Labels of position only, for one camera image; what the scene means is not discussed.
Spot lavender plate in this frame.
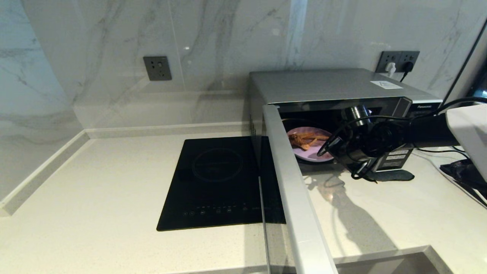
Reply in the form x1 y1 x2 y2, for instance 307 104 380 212
286 127 335 163

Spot white power cable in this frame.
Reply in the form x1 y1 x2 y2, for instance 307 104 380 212
419 152 487 209

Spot silver microwave oven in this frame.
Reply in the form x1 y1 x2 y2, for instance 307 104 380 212
249 68 444 172

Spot dark grey foot mat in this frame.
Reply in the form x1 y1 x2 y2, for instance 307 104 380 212
365 169 415 182

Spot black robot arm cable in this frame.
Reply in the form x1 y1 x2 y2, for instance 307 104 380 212
317 97 487 181

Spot grey double wall socket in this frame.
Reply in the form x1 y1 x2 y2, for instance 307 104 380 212
376 51 420 73

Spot dark vertical frame post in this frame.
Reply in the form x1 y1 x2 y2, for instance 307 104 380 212
443 19 487 103

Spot black power plug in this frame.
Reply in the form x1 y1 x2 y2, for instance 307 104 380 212
400 62 414 82

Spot grey single wall socket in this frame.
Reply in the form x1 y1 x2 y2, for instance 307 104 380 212
143 56 172 81

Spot black induction cooktop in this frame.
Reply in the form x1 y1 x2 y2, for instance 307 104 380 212
156 137 286 231

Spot thin black cable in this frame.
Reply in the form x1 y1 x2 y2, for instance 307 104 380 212
415 148 468 155

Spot black stand base with cables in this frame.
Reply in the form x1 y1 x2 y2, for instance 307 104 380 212
441 160 487 208

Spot fried chicken piece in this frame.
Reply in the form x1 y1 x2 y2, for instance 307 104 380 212
289 133 310 150

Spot white sticker label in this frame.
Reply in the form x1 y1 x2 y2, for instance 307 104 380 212
370 80 404 90

